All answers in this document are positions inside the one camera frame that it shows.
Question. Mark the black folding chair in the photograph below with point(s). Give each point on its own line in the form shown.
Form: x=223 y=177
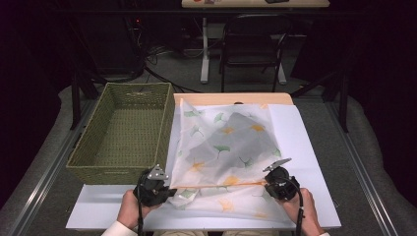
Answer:
x=252 y=42

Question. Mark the green woven basket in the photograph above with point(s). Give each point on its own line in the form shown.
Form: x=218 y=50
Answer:
x=131 y=131

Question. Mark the white table sheet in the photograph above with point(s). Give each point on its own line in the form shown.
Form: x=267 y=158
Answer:
x=108 y=209

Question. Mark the black cloth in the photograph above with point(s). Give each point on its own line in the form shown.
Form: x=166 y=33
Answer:
x=242 y=141

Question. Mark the white leaf-print mesh laundry bag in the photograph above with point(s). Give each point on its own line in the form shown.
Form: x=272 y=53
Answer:
x=209 y=157

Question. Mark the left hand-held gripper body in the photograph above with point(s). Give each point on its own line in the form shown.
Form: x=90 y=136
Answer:
x=150 y=191

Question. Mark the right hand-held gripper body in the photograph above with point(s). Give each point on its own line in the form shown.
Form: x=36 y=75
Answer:
x=283 y=187

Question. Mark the desk with white legs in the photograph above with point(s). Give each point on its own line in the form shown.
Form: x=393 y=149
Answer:
x=205 y=49

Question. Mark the person's right hand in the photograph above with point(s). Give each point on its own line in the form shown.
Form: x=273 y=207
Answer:
x=308 y=213

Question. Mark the black metal stand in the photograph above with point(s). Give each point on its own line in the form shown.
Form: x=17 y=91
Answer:
x=343 y=98
x=76 y=98

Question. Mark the person's left hand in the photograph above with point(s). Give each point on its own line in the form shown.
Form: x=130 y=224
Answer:
x=131 y=209

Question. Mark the black equipment cabinet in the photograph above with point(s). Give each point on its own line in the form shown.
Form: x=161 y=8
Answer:
x=111 y=42

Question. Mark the dark item on desk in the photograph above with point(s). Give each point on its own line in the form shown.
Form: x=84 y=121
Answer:
x=277 y=1

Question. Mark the aluminium rail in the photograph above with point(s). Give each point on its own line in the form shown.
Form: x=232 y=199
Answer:
x=360 y=170
x=49 y=170

